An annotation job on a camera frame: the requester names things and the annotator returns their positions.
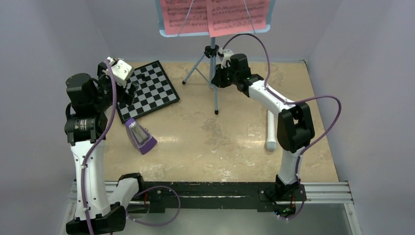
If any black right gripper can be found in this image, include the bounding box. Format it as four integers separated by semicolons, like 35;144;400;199
211;63;238;89

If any light blue music stand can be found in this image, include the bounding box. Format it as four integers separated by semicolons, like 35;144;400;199
154;0;276;116

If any purple metronome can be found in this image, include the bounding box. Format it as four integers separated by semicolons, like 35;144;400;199
125;118;158;155

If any clear plastic metronome cover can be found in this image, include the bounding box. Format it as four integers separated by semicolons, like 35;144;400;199
128;122;151;147

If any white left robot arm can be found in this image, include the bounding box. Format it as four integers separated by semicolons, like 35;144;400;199
64;57;146;235

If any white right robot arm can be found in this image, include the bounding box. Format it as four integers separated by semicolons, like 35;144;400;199
211;52;315;199

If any black white checkerboard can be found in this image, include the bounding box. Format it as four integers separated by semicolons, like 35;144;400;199
117;60;180;124

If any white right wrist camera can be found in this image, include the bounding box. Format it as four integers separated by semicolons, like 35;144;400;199
217;48;234;68

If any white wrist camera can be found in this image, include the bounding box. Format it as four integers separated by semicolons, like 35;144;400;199
105;57;134;88
217;48;234;68

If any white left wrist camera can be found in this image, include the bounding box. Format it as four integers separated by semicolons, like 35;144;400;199
105;57;134;88

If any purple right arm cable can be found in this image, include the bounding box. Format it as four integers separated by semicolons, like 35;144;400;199
221;33;343;182

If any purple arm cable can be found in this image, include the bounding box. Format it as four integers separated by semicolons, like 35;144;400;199
221;33;343;182
80;58;118;235

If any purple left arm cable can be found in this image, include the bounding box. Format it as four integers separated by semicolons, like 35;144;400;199
80;58;118;235

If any white recorder flute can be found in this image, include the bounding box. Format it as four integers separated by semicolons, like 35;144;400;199
265;110;277;152

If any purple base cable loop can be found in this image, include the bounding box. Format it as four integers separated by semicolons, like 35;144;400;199
125;185;182;227

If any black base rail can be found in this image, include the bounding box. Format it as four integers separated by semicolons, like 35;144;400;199
132;182;307;215

